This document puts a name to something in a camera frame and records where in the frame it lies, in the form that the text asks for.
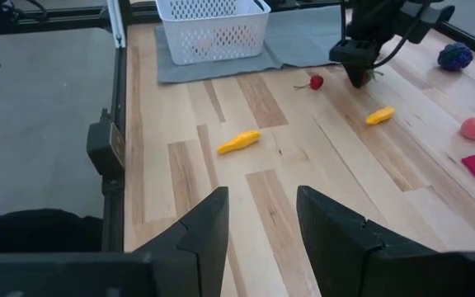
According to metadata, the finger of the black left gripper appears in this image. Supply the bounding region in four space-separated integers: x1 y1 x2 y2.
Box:
342 63 360 89
356 64 373 89

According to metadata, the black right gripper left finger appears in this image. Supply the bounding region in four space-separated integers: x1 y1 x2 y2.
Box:
0 186 230 297

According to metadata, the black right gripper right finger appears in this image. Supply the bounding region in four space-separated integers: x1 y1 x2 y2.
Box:
296 185 475 297

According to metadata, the red toy cherry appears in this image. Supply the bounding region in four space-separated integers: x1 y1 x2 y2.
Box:
363 68 386 86
293 73 325 92

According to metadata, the yellow toy banana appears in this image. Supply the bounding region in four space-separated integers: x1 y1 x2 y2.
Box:
364 106 397 126
216 130 262 156

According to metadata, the purple toy grape bunch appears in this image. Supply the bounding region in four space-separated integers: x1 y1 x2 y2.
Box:
437 42 474 72

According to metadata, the grey cloth mat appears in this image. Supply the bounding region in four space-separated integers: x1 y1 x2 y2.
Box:
153 4 344 85

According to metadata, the white perforated plastic basket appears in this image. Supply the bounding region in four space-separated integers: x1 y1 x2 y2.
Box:
154 0 272 66

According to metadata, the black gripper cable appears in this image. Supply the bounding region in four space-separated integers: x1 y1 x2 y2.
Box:
371 12 424 69

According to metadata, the black table-level camera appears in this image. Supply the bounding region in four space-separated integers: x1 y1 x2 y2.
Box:
87 109 126 178

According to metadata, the silver aluminium post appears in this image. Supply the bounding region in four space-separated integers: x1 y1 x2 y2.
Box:
106 0 128 50

